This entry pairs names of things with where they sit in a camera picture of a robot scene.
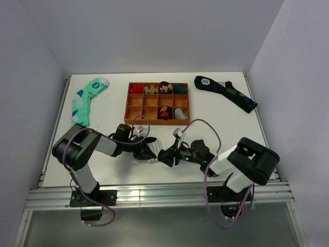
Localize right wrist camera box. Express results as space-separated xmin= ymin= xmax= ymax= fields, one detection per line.
xmin=173 ymin=128 xmax=186 ymax=145

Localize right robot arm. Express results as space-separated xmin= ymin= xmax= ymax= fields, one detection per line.
xmin=158 ymin=137 xmax=280 ymax=201

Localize red rolled sock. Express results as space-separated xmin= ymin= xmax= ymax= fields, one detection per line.
xmin=129 ymin=84 xmax=144 ymax=94

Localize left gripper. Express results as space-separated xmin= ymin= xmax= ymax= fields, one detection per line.
xmin=122 ymin=136 xmax=155 ymax=161

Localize dark teal rolled sock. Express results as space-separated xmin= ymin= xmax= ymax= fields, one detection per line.
xmin=173 ymin=84 xmax=188 ymax=95

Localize black red yellow argyle sock roll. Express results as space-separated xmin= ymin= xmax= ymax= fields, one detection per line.
xmin=157 ymin=105 xmax=173 ymax=120

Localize black blue patterned long sock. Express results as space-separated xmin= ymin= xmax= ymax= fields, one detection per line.
xmin=194 ymin=76 xmax=258 ymax=113

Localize beige argyle rolled sock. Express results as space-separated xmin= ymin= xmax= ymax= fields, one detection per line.
xmin=144 ymin=83 xmax=158 ymax=94

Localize light grey rolled sock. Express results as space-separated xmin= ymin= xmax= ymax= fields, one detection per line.
xmin=174 ymin=108 xmax=188 ymax=120

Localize white black-striped ankle sock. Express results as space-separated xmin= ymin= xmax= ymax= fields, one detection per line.
xmin=148 ymin=138 xmax=162 ymax=164

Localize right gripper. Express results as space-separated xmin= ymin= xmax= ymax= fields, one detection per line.
xmin=158 ymin=138 xmax=203 ymax=167

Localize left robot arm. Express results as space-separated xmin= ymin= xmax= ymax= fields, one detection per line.
xmin=52 ymin=123 xmax=161 ymax=205

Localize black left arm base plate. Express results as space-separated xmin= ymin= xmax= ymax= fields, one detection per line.
xmin=69 ymin=190 xmax=117 ymax=207

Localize black tan argyle rolled sock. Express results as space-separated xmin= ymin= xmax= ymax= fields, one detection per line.
xmin=158 ymin=81 xmax=173 ymax=94

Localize mint green patterned sock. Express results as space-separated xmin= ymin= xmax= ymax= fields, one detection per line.
xmin=71 ymin=77 xmax=109 ymax=127

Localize aluminium table edge rail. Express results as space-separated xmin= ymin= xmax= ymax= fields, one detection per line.
xmin=24 ymin=182 xmax=295 ymax=211

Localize wooden compartment tray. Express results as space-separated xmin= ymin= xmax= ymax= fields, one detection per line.
xmin=124 ymin=82 xmax=191 ymax=126

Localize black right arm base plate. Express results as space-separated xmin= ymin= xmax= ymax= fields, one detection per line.
xmin=207 ymin=186 xmax=248 ymax=203

